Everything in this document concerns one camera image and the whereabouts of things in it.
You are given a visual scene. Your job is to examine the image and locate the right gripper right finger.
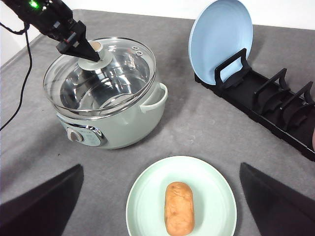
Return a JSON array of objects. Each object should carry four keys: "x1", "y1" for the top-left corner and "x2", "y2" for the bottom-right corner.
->
[{"x1": 239, "y1": 162, "x2": 315, "y2": 236}]

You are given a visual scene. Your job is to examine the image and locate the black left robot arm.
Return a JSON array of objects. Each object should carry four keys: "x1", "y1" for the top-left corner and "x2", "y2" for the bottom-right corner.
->
[{"x1": 4, "y1": 0, "x2": 100, "y2": 62}]

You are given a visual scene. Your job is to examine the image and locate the pink plate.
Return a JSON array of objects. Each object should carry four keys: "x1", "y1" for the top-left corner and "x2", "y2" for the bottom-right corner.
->
[{"x1": 312, "y1": 128, "x2": 315, "y2": 152}]

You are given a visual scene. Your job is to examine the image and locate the blue plate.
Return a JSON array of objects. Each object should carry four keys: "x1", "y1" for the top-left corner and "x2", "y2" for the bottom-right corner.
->
[{"x1": 189, "y1": 0, "x2": 253, "y2": 85}]

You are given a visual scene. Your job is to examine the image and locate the brown potato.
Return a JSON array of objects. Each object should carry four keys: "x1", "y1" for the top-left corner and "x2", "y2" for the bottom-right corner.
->
[{"x1": 164, "y1": 181, "x2": 195, "y2": 236}]

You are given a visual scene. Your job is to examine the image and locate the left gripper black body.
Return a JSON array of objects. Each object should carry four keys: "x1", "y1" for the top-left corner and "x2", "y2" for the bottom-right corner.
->
[{"x1": 40, "y1": 15, "x2": 80, "y2": 43}]

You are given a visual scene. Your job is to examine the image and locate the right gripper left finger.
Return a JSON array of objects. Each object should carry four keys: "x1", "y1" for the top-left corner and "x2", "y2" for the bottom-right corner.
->
[{"x1": 0, "y1": 164, "x2": 84, "y2": 236}]

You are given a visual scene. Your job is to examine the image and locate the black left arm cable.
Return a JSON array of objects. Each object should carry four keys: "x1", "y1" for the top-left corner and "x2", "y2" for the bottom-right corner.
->
[{"x1": 0, "y1": 22, "x2": 32, "y2": 131}]

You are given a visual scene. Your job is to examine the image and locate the green plate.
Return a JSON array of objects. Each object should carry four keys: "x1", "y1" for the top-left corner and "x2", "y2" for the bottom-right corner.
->
[{"x1": 126, "y1": 156, "x2": 237, "y2": 236}]

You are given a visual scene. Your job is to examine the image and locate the green electric steamer pot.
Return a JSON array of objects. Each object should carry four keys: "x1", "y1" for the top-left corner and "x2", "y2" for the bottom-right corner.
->
[{"x1": 56, "y1": 83, "x2": 168, "y2": 149}]

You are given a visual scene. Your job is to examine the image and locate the glass steamer lid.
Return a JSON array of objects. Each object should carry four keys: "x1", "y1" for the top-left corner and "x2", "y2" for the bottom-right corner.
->
[{"x1": 44, "y1": 37, "x2": 157, "y2": 116}]

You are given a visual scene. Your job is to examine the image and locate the black dish rack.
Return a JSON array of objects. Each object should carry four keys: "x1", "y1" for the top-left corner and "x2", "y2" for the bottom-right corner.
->
[{"x1": 194, "y1": 48, "x2": 315, "y2": 162}]

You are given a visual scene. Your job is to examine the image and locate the grey table mat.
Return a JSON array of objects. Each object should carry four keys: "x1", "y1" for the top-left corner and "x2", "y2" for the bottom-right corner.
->
[{"x1": 0, "y1": 9, "x2": 315, "y2": 236}]

